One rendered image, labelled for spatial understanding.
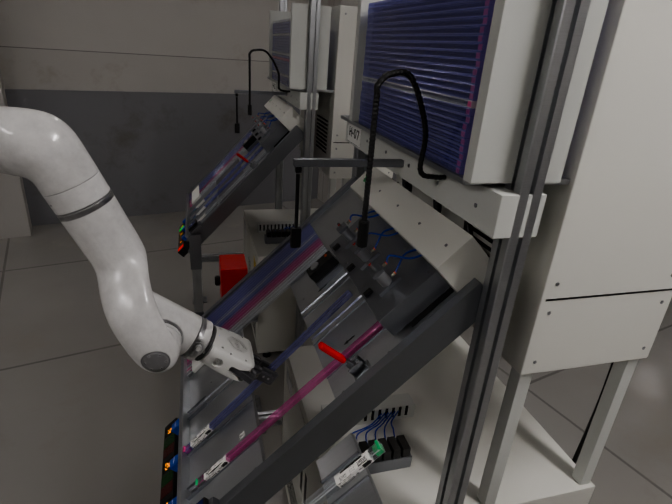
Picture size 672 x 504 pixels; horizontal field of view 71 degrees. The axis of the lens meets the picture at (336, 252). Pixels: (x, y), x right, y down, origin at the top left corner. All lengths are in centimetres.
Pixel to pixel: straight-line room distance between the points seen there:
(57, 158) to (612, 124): 84
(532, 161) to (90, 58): 405
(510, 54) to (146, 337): 69
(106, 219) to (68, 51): 370
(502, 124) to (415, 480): 87
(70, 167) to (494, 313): 70
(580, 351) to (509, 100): 55
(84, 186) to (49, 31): 370
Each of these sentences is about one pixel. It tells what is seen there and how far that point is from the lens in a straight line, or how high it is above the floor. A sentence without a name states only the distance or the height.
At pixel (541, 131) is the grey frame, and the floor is 147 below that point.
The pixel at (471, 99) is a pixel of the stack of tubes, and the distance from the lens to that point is 76.
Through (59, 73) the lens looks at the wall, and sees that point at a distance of 449.
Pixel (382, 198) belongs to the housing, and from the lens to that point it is 107.
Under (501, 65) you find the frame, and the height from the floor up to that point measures 155.
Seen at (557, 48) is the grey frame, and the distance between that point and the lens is 73.
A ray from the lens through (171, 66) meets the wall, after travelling 458.
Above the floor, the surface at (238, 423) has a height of 82.
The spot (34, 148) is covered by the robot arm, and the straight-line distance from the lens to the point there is 80.
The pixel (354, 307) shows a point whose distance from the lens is 100.
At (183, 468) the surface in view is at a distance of 113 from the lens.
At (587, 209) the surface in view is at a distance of 90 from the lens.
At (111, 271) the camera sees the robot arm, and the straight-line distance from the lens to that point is 85.
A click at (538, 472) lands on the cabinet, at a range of 140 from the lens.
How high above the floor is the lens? 156
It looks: 23 degrees down
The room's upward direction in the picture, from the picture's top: 4 degrees clockwise
